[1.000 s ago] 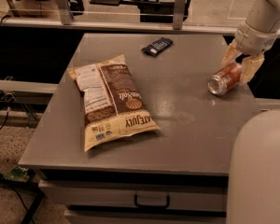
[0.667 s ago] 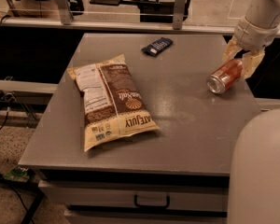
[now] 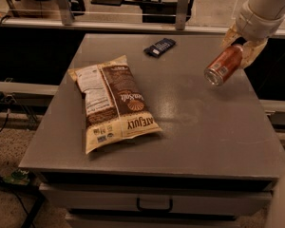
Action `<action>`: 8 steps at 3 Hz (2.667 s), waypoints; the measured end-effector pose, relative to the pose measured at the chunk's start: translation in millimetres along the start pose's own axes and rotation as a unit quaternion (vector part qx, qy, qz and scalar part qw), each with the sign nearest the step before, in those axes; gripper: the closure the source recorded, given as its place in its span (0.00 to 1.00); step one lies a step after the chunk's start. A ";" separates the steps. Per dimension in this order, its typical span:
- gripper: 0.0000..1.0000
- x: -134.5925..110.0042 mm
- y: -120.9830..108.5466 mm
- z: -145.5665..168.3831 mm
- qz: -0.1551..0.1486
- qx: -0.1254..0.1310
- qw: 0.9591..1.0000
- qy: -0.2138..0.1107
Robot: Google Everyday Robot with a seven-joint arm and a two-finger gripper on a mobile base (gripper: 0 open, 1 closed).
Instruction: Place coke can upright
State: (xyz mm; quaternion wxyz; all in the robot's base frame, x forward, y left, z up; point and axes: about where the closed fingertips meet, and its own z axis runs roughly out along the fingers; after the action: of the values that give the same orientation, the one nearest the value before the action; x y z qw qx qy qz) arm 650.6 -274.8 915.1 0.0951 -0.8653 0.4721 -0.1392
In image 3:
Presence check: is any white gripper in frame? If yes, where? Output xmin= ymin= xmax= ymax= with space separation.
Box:
xmin=221 ymin=2 xmax=284 ymax=68

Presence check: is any red coke can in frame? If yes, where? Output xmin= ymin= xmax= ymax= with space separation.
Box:
xmin=204 ymin=44 xmax=243 ymax=86

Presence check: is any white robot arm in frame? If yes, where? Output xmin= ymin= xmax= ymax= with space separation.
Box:
xmin=221 ymin=0 xmax=285 ymax=68

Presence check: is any dark blue snack bar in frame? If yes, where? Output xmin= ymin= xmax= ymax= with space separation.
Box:
xmin=143 ymin=38 xmax=176 ymax=58

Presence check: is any grey drawer cabinet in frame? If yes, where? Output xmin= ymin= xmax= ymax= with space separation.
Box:
xmin=21 ymin=34 xmax=285 ymax=228

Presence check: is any brown tortilla chip bag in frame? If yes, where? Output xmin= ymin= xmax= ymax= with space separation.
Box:
xmin=68 ymin=55 xmax=162 ymax=154

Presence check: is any green packet on floor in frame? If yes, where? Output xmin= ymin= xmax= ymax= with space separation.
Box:
xmin=3 ymin=169 xmax=30 ymax=186

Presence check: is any middle metal bracket post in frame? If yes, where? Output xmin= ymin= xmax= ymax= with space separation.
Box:
xmin=175 ymin=0 xmax=188 ymax=30

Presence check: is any metal bracket post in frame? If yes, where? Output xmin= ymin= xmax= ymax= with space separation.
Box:
xmin=56 ymin=0 xmax=74 ymax=26
xmin=175 ymin=0 xmax=188 ymax=30

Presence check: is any black table frame background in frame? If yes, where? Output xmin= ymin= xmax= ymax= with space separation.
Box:
xmin=91 ymin=0 xmax=194 ymax=24

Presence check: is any black drawer handle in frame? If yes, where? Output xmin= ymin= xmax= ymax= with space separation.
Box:
xmin=136 ymin=198 xmax=174 ymax=213

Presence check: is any left metal bracket post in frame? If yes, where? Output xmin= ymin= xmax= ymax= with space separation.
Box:
xmin=56 ymin=0 xmax=74 ymax=26

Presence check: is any horizontal metal rail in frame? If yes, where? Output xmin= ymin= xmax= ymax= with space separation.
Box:
xmin=2 ymin=17 xmax=227 ymax=35

